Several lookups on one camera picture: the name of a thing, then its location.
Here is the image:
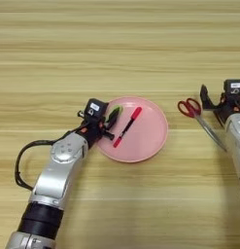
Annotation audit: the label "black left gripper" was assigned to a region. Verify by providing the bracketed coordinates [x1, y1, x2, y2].
[76, 107, 122, 148]

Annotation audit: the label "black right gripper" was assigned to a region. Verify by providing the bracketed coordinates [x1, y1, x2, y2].
[199, 84, 240, 126]

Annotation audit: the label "red and black marker pen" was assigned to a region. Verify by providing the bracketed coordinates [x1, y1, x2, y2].
[112, 106, 144, 149]

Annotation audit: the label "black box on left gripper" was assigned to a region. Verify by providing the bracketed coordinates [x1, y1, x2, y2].
[83, 97, 110, 123]

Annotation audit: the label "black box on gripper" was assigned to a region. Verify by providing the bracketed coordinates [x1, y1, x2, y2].
[223, 78, 240, 97]
[83, 97, 110, 123]

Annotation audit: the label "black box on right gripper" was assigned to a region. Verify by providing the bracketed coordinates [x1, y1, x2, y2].
[223, 78, 240, 97]

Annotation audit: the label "pink round plate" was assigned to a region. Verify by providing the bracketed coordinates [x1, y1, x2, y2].
[94, 95, 170, 164]

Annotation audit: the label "red-handled scissors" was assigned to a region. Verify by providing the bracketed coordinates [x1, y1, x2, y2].
[177, 97, 228, 153]

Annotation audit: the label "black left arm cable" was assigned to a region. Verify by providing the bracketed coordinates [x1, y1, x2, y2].
[14, 128, 85, 192]

